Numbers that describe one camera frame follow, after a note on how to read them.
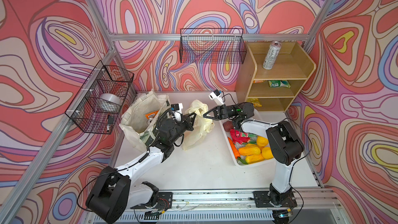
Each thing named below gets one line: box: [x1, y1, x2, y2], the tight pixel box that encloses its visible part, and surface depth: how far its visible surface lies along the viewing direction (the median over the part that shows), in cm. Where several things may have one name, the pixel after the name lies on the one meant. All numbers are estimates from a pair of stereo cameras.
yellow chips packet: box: [246, 98, 263, 108], surface depth 110 cm
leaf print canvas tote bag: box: [118, 89, 172, 152], surface depth 87 cm
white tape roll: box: [98, 93, 123, 112], surface depth 74 cm
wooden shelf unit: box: [235, 41, 317, 113], surface depth 93 cm
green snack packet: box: [267, 79, 291, 89], surface depth 101 cm
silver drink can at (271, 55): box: [262, 40, 282, 70], surface depth 82 cm
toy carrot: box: [228, 136, 241, 160], surface depth 88 cm
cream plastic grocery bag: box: [182, 99, 216, 151], surface depth 74 cm
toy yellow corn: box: [238, 145, 261, 156], surface depth 85 cm
